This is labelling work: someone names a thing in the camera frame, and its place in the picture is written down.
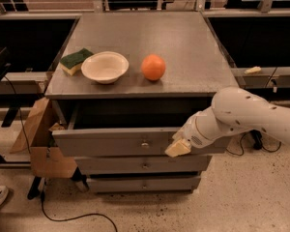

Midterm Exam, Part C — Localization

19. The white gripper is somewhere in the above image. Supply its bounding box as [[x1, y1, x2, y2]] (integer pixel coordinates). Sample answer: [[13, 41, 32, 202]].
[[165, 109, 222, 158]]

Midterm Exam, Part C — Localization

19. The grey top drawer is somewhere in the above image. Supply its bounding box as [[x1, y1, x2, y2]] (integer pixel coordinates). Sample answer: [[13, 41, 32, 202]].
[[51, 103, 233, 158]]

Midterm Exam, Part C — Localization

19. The grey drawer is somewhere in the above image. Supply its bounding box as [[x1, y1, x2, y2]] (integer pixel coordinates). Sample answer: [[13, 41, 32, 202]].
[[51, 103, 233, 158], [87, 175, 201, 193], [74, 155, 211, 175]]

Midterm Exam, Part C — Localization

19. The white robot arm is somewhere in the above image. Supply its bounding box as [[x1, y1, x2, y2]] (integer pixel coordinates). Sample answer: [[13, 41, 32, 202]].
[[165, 87, 290, 158]]

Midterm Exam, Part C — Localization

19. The grey middle drawer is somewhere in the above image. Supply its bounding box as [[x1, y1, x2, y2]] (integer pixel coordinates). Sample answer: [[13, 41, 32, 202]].
[[74, 155, 211, 175]]

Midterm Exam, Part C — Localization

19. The grey bottom drawer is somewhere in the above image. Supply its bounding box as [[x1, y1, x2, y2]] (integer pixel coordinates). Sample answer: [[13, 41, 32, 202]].
[[87, 175, 201, 193]]

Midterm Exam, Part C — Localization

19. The grey wooden drawer cabinet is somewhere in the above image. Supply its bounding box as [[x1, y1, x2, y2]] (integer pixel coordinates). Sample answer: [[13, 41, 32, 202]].
[[46, 12, 236, 180]]

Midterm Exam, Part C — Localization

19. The orange fruit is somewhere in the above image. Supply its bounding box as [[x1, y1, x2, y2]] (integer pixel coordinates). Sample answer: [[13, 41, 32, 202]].
[[141, 54, 166, 81]]

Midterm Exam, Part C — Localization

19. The white ceramic bowl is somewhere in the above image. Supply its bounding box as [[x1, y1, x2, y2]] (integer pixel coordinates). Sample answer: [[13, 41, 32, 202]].
[[81, 51, 129, 84]]

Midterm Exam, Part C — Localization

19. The yellow foam scrap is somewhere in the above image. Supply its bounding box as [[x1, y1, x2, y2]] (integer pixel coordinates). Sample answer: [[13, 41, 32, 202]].
[[245, 66, 262, 74]]

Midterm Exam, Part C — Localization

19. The brown cardboard box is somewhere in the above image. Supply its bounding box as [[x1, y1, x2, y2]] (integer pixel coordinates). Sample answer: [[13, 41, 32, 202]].
[[11, 98, 77, 178]]

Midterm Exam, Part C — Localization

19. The green yellow sponge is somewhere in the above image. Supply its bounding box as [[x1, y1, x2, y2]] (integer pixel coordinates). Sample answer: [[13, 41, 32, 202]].
[[59, 48, 93, 76]]

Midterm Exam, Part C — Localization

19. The black table leg left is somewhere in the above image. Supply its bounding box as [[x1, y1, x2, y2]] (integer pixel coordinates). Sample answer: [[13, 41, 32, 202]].
[[1, 106, 19, 128]]

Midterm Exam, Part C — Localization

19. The black floor cable right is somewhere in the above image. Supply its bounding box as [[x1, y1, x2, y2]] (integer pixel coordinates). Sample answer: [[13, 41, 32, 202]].
[[225, 130, 282, 157]]

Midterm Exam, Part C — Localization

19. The black floor cable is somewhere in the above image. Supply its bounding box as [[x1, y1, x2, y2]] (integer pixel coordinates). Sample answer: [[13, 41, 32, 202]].
[[225, 130, 282, 157], [3, 75, 119, 232]]

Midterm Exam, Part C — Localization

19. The black floor cable left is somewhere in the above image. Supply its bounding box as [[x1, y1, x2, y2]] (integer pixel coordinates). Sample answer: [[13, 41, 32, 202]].
[[3, 75, 119, 232]]

